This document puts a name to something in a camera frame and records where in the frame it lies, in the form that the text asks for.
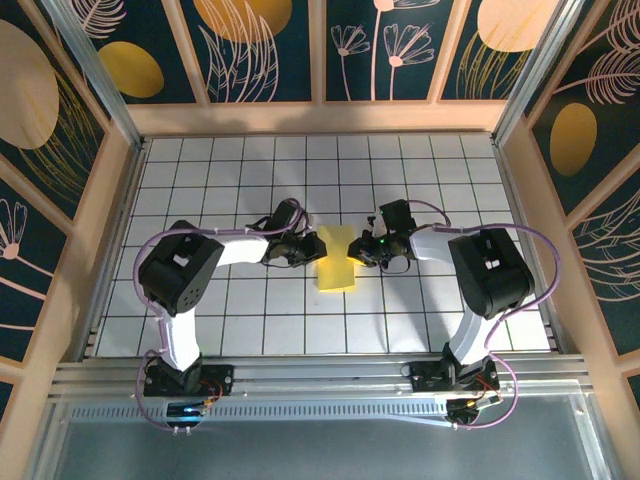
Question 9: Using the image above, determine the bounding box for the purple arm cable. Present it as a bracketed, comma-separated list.
[130, 199, 309, 435]
[410, 198, 559, 431]

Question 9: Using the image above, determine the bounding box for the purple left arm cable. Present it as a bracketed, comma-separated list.
[130, 199, 309, 435]

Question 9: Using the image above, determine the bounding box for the aluminium corner post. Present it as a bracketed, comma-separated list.
[490, 0, 586, 146]
[39, 0, 149, 154]

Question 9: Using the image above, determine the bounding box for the yellow cloth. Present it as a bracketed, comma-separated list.
[313, 224, 358, 295]

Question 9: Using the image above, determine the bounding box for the grey metal panel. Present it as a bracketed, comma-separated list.
[27, 384, 619, 480]

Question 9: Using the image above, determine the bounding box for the aluminium side rail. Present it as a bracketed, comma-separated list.
[79, 137, 149, 361]
[492, 137, 569, 356]

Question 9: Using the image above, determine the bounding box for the long aluminium base rail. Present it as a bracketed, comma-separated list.
[49, 353, 590, 402]

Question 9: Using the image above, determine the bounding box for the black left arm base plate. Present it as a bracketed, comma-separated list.
[142, 363, 236, 399]

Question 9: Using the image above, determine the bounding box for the small black controller board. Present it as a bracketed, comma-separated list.
[164, 397, 222, 420]
[446, 394, 503, 427]

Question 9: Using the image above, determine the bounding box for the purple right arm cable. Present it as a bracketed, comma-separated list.
[410, 198, 559, 431]

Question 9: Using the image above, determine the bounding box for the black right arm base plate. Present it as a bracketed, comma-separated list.
[409, 359, 501, 394]

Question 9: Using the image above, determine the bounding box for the grey slotted cable duct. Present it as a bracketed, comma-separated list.
[69, 397, 451, 422]

